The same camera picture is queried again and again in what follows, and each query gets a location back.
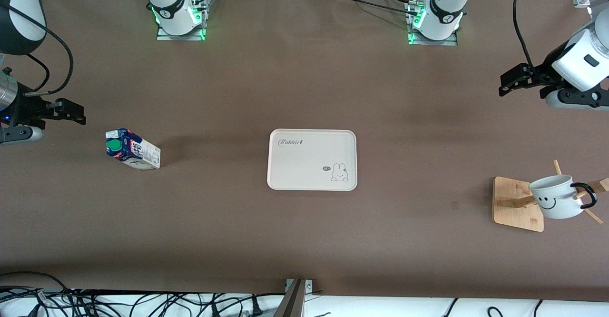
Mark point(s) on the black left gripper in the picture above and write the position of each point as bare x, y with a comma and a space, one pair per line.
543, 73

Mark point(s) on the wooden mug tree stand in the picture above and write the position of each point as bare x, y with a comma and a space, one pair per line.
514, 212

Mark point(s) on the small metal bracket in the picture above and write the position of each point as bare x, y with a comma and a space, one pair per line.
309, 286

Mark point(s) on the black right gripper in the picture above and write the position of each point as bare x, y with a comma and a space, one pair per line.
27, 109

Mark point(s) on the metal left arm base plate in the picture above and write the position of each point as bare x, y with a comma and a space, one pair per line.
452, 42

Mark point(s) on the cream rabbit print tray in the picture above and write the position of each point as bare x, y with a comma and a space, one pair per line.
309, 164

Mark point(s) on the blue milk carton green cap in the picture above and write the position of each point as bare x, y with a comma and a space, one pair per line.
138, 153

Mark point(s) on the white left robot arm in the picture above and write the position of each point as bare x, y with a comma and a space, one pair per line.
445, 3

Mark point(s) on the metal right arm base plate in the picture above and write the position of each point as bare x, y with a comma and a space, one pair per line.
164, 37

